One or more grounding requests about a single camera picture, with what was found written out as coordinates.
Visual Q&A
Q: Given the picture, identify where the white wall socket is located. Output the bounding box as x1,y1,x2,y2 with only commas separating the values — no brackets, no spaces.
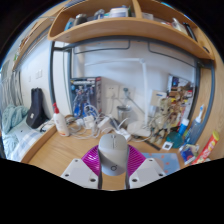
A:
104,84,119,99

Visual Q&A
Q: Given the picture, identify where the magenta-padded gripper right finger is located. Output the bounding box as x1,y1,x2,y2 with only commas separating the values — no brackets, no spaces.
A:
124,144,167,190

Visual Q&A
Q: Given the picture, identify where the blue tube white cap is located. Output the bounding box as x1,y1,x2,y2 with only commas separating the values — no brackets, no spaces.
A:
178,118,190,136

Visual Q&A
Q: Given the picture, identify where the blue cloud print mouse pad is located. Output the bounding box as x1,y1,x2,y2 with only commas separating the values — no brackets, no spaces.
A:
141,151,183,176

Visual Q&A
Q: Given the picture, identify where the blue tissue pack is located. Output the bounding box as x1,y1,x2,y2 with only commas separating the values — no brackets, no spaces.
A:
178,143,200,166

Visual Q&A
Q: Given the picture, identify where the blue robot model kit box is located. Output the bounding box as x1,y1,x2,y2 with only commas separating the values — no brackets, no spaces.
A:
69,76,103,118

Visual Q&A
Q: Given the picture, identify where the bed with light sheet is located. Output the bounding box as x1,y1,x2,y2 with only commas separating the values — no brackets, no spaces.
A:
1,118,44,163

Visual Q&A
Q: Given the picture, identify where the white red-pump lotion bottle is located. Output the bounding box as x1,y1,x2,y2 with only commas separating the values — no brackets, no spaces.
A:
52,102,71,138

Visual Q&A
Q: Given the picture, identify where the brown tree figure toy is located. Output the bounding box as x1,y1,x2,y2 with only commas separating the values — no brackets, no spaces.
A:
148,98,176,144

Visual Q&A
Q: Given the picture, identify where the wooden shelf unit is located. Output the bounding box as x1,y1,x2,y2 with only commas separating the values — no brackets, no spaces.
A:
46,0,216,61

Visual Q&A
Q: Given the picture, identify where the grey metal desk frame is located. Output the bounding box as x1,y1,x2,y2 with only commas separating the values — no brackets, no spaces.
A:
49,34,216,134

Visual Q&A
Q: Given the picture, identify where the grey computer mouse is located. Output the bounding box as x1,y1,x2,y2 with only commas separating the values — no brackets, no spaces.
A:
97,133,130,177

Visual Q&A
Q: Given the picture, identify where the small white desk clock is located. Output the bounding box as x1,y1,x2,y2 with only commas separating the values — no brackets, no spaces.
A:
162,140,174,151

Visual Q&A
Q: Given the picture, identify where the black ruler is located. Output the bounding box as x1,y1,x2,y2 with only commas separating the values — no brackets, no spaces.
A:
144,139,163,151

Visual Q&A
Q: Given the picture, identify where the teal round tin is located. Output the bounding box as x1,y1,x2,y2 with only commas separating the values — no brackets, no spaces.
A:
166,130,185,149

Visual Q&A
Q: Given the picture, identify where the metal cup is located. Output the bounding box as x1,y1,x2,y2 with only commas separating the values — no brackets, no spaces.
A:
117,104,133,119

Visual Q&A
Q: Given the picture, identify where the white wall switch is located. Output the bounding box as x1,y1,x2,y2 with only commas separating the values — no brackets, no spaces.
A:
34,69,44,80

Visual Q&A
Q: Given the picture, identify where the teal blanket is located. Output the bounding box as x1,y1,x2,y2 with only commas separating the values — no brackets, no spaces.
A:
1,104,30,134

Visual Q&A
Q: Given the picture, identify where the clear blue spray bottle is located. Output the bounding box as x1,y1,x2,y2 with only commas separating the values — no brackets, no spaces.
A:
184,104,206,146

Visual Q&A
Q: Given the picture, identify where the white block charger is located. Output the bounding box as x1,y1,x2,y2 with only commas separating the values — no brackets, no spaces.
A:
83,114,96,129

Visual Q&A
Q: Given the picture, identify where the red chips can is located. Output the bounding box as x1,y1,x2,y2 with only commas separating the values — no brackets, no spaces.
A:
191,130,221,166

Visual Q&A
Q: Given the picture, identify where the white wall plate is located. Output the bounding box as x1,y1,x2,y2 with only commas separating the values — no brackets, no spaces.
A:
151,89,168,106

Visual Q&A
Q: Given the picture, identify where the black bag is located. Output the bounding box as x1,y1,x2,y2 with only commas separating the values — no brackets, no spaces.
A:
25,87,49,129

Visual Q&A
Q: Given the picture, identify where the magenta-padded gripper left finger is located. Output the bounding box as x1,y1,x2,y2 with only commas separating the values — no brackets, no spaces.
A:
60,144,103,190

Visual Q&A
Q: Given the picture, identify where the large white power adapter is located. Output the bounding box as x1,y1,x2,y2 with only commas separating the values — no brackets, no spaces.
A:
98,116,113,130

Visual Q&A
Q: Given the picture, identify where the white desk lamp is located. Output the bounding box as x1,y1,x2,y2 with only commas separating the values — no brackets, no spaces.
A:
84,58,153,138

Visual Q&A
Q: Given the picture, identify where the white cable bundle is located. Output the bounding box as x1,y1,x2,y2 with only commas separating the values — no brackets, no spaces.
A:
64,104,151,141

